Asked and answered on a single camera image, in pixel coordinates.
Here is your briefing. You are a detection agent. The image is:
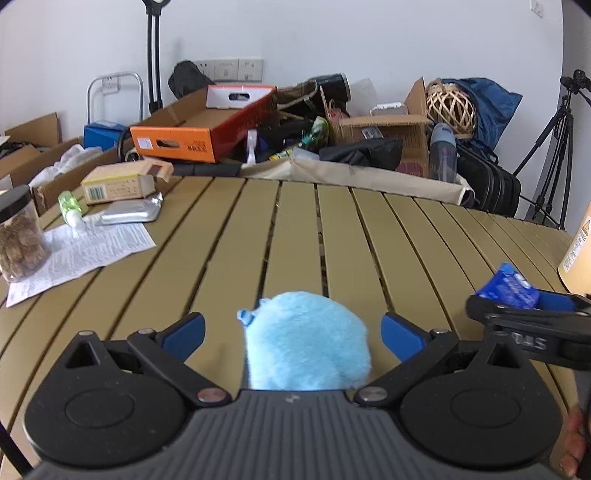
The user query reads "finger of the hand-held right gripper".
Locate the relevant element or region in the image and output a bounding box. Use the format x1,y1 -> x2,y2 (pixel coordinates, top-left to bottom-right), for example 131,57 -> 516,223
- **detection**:
531,291 -> 591,317
465,295 -> 591,334

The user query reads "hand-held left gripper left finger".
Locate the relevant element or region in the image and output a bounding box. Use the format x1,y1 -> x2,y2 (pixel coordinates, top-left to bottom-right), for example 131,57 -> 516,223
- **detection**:
65,312 -> 232,408

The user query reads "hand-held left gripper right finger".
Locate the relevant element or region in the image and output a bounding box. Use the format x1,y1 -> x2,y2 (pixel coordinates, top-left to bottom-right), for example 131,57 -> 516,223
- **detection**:
355,312 -> 532,408

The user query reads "blue tissue packet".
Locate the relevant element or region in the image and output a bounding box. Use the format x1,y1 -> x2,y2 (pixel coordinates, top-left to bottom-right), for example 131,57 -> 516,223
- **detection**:
475,263 -> 540,309

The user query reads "light blue fluffy cloth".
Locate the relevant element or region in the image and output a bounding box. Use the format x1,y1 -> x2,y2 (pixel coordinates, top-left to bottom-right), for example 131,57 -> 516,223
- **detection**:
237,291 -> 372,391

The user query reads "person's right hand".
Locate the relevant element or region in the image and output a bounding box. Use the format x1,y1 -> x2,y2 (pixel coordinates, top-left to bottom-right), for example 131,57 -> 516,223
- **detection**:
560,407 -> 587,478

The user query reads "yellow thermos jug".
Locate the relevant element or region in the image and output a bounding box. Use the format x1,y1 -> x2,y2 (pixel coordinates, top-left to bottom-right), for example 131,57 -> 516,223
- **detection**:
558,203 -> 591,296

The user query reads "black suitcase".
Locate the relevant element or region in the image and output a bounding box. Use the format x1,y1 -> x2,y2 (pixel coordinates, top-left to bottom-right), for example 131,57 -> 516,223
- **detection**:
455,143 -> 522,217

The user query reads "printed paper sheet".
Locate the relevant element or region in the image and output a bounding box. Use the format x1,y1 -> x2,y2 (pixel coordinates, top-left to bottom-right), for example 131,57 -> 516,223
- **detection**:
6,222 -> 157,308

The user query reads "silver foil packet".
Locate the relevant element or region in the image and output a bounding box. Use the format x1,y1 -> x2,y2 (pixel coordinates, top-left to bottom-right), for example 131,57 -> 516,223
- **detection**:
85,191 -> 163,225

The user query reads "tan folding table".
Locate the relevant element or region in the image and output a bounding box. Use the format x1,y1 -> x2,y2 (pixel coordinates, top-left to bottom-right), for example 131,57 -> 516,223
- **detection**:
0,174 -> 591,467

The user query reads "grey water bottle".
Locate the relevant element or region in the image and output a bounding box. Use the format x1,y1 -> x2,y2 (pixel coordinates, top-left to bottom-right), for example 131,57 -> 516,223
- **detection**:
429,122 -> 458,181

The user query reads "yellow cardboard packet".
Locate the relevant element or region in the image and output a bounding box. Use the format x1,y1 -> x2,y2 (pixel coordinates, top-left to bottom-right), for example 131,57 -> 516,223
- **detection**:
81,159 -> 174,205

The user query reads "black tripod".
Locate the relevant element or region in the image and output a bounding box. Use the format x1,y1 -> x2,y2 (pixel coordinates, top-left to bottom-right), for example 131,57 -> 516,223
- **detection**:
512,69 -> 591,230

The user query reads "small green bottle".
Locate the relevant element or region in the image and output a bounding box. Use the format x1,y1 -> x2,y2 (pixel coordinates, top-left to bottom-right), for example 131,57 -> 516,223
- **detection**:
58,190 -> 88,232

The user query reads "black pouch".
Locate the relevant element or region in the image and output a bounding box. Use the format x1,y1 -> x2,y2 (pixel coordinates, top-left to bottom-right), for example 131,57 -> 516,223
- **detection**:
318,137 -> 404,171

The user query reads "clear jar of nuts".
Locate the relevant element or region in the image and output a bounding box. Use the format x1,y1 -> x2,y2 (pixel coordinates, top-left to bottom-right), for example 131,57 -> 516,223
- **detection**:
0,185 -> 51,283

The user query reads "orange cardboard box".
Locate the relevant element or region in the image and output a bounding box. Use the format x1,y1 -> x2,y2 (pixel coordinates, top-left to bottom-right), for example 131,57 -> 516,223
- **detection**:
129,84 -> 278,164

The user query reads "open cardboard box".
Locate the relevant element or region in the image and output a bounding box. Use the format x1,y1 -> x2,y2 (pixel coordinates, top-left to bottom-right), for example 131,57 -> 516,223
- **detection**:
32,147 -> 124,217
0,113 -> 62,185

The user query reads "brown cardboard box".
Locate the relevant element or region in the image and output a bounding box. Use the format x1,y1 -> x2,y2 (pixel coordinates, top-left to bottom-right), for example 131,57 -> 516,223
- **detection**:
325,78 -> 435,178

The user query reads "dark blue bag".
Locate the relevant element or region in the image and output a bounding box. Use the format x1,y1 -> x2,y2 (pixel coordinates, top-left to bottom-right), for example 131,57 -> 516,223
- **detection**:
443,78 -> 524,151

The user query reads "rattan ball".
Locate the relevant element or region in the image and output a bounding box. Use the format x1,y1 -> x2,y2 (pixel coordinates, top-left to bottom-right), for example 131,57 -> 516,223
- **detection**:
426,79 -> 476,137

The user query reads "white plastic bag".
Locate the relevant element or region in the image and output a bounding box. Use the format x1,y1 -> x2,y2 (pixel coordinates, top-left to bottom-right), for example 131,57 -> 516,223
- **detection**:
30,144 -> 102,188

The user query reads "blue box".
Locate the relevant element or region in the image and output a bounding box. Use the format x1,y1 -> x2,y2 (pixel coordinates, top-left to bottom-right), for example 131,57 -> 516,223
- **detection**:
84,121 -> 127,149

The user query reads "silver folding trolley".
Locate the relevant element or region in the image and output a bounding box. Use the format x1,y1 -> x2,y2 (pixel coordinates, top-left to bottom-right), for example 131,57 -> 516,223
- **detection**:
87,71 -> 143,125

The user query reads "black cloth bag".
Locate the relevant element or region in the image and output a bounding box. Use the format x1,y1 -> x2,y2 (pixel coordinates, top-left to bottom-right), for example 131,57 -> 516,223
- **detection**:
167,60 -> 215,100

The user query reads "black cylinder container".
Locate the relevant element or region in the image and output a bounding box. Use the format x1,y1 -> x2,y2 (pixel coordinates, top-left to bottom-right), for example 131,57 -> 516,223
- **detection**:
320,73 -> 352,104

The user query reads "brown woven bag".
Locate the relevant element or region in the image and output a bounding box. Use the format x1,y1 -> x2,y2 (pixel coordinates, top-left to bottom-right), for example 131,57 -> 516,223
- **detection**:
274,80 -> 324,121

